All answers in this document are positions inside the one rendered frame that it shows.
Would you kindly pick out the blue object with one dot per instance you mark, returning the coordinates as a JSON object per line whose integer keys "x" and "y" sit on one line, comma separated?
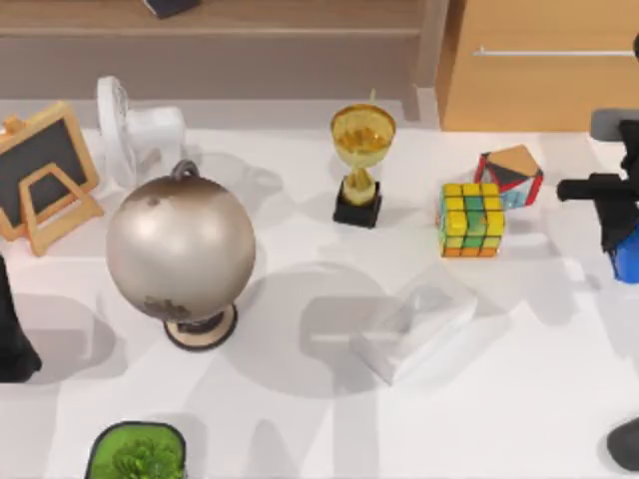
{"x": 628, "y": 262}

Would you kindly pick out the grey rounded box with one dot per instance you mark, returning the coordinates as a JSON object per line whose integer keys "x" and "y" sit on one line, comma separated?
{"x": 605, "y": 124}

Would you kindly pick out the red and orange polyhedron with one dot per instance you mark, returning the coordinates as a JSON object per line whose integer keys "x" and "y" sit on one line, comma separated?
{"x": 514, "y": 172}

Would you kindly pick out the wooden cupboard door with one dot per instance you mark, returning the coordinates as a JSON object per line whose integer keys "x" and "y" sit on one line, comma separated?
{"x": 549, "y": 90}

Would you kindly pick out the wooden cupboard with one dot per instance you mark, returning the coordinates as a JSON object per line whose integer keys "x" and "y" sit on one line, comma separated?
{"x": 539, "y": 95}

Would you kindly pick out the coloured puzzle cube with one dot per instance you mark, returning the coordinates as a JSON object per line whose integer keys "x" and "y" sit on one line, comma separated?
{"x": 471, "y": 219}

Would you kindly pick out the clear flat plastic box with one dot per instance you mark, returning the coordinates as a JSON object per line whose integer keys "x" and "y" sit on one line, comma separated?
{"x": 424, "y": 324}

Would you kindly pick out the dark grey rounded object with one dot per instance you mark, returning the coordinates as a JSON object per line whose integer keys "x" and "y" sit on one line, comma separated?
{"x": 626, "y": 446}

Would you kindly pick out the gold trophy on black base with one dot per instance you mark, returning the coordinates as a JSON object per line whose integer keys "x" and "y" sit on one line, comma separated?
{"x": 362, "y": 135}

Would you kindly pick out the wooden open shelves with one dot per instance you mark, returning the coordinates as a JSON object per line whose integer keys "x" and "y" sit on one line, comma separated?
{"x": 299, "y": 55}

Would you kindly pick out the silver globe on stand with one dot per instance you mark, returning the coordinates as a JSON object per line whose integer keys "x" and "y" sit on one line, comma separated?
{"x": 180, "y": 239}

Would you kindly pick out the white desk fan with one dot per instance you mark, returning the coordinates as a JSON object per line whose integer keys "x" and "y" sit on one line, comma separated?
{"x": 150, "y": 127}

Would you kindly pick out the black book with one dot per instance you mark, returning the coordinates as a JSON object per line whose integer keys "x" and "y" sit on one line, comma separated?
{"x": 170, "y": 6}

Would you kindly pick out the green plant in black pot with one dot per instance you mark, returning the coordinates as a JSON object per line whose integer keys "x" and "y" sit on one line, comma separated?
{"x": 135, "y": 454}

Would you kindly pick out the framed blackboard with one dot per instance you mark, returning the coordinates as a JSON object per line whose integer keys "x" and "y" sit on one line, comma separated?
{"x": 42, "y": 164}

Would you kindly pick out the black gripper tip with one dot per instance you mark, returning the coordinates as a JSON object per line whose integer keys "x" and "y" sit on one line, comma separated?
{"x": 12, "y": 339}

